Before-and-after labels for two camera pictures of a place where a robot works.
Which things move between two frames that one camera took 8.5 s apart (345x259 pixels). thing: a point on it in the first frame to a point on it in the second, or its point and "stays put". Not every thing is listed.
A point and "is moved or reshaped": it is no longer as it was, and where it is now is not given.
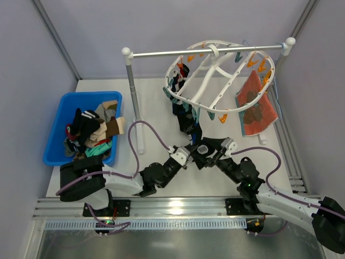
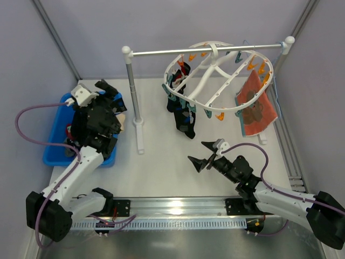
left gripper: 188,150 to 108,97
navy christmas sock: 179,79 is moved or reshaped
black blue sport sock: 188,123 to 119,106
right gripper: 209,155 stays put
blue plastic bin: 54,153 stays put
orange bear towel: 260,115 stays put
